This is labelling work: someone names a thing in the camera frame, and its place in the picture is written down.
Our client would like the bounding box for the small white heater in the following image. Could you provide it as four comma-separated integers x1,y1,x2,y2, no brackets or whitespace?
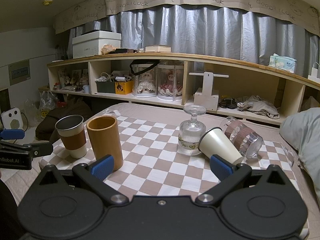
0,108,23,131

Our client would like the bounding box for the yellow box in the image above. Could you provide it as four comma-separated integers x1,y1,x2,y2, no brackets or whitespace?
115,80,134,95

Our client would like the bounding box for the clear case with white doll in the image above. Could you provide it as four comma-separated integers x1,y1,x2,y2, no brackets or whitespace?
131,64,159,98

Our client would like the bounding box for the clear ribbed glass goblet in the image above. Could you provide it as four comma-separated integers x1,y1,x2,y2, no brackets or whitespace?
178,104,207,156

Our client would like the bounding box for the clear plastic bag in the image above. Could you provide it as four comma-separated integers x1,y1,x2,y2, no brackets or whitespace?
23,98,42,126

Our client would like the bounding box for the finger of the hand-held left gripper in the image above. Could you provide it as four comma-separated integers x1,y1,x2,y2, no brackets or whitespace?
0,140,54,157
0,129,26,140

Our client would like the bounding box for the clear case with pink doll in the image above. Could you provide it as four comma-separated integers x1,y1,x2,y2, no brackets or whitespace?
157,63,185,102

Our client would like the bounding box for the crumpled brown paper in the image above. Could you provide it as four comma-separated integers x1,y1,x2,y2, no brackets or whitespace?
101,43,122,55

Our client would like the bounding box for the beige rectangular box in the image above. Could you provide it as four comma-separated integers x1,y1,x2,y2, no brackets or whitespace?
145,44,172,53

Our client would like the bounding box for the white wooden stand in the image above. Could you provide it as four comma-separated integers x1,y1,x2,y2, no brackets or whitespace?
188,71,230,112

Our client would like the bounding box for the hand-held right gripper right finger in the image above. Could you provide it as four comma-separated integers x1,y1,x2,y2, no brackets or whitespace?
195,154,288,207

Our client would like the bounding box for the white cup brown sleeve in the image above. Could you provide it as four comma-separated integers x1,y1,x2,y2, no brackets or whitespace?
55,115,88,159

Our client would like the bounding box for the group of small figurines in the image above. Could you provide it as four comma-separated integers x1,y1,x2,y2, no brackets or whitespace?
58,68,89,91

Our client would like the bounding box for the pale green tissue pack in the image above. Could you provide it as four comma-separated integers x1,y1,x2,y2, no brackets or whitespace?
269,53,297,74

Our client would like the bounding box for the dark green box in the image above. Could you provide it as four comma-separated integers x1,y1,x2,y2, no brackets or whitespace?
95,81,116,94

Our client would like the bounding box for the grey blue pillow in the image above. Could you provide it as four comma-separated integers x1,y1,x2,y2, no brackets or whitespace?
279,107,320,198

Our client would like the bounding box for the grey curtain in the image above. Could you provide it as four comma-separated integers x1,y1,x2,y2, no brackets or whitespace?
67,4,320,78

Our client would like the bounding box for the black strap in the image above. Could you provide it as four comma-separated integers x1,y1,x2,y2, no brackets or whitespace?
129,59,161,76

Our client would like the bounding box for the dark brown cushion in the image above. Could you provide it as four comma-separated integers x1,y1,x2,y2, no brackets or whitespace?
35,99,93,141

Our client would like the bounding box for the large white box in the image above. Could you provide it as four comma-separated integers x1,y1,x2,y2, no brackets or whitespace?
72,30,122,59

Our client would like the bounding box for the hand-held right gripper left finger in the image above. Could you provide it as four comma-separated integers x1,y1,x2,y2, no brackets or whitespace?
37,154,127,207

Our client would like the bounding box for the long wooden shelf unit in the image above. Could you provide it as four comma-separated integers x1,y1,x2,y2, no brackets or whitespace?
47,52,320,128

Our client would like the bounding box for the plastic bag with smiley face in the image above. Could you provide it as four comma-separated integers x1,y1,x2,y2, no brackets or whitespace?
37,91,59,119

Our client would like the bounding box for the white paper cup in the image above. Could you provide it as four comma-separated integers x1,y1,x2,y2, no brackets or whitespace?
199,127,244,166

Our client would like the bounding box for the grey wall panel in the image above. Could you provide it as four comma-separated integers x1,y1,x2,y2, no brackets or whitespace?
8,60,31,86

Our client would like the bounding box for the brown white checkered cloth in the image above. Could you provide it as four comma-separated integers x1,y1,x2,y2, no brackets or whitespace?
39,113,301,205

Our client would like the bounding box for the white paper bag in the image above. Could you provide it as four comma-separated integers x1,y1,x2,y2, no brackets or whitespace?
308,62,320,84

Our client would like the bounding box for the pile of grey clothes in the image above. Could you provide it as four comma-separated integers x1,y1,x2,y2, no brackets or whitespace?
236,95,281,119

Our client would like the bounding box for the glass cup with brown sleeve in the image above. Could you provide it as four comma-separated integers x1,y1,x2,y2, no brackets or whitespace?
219,116,264,160

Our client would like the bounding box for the brown wooden cup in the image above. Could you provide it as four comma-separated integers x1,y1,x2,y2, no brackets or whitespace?
86,115,124,172

